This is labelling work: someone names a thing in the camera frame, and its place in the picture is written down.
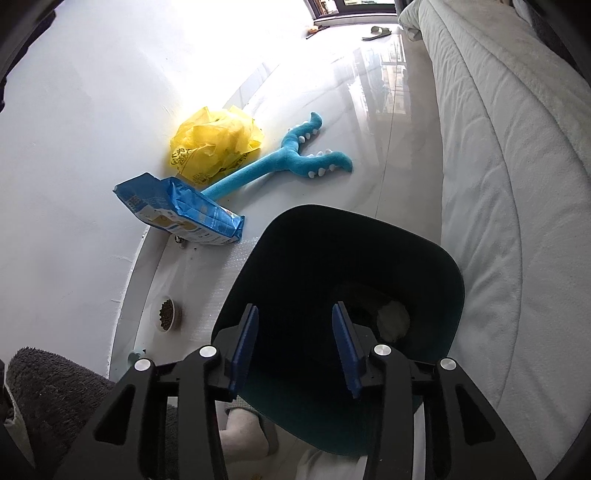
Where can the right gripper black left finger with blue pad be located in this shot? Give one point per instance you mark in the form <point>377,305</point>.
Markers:
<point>184,405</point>

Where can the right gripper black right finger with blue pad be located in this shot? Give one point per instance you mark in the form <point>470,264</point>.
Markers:
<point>432,420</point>

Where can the white paper ball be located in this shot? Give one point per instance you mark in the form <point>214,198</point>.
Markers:
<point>393,322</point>

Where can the black trash bin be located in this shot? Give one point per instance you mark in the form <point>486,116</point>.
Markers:
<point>315,272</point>

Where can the dark grey fluffy rug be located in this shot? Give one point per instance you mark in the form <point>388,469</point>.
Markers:
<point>60,420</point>

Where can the small pet food bowl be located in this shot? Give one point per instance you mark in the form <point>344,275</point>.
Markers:
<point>166,314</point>

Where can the blue pet food bag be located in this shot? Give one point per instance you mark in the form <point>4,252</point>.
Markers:
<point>177,208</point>

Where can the yellow crumpled plastic bag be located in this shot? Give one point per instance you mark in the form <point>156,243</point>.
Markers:
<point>212,144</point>

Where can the blue plush tentacle toy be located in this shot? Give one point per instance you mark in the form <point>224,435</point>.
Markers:
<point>286,158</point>

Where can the grey-white bed mattress cover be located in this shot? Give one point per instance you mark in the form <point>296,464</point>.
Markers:
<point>515,123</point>

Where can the green slipper on floor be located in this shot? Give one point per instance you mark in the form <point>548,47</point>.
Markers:
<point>378,32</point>

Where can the orange object by window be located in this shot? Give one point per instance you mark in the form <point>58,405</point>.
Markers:
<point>314,30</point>

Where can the dark framed window door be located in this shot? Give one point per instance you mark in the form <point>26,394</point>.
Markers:
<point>342,12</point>

